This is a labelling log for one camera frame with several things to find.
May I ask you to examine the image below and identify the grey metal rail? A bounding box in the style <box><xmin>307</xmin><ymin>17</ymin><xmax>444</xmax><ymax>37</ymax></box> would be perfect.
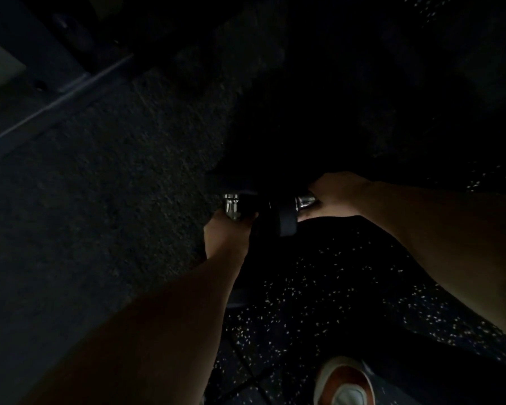
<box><xmin>0</xmin><ymin>52</ymin><xmax>135</xmax><ymax>150</ymax></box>

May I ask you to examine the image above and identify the white and orange shoe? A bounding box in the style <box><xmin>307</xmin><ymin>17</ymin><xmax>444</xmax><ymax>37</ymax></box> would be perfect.
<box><xmin>313</xmin><ymin>356</ymin><xmax>377</xmax><ymax>405</ymax></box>

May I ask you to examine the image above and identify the person's left forearm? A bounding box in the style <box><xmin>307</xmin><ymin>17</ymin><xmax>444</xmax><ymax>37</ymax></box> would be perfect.
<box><xmin>23</xmin><ymin>249</ymin><xmax>247</xmax><ymax>405</ymax></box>

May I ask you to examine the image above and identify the black dumbbell with chrome handle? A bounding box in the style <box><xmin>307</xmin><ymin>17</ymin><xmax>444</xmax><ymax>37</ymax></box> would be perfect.
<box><xmin>268</xmin><ymin>194</ymin><xmax>319</xmax><ymax>238</ymax></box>
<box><xmin>206</xmin><ymin>170</ymin><xmax>260</xmax><ymax>309</ymax></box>

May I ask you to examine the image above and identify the person's right forearm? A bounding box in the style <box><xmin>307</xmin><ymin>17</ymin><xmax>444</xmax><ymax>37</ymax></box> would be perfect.
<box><xmin>360</xmin><ymin>180</ymin><xmax>506</xmax><ymax>347</ymax></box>

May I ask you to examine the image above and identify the person's left hand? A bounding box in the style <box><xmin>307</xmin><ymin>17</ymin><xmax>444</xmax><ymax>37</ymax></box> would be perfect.
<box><xmin>203</xmin><ymin>210</ymin><xmax>259</xmax><ymax>267</ymax></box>

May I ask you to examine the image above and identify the person's right hand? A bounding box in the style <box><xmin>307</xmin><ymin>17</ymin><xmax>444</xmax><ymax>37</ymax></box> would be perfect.
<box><xmin>299</xmin><ymin>171</ymin><xmax>374</xmax><ymax>221</ymax></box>

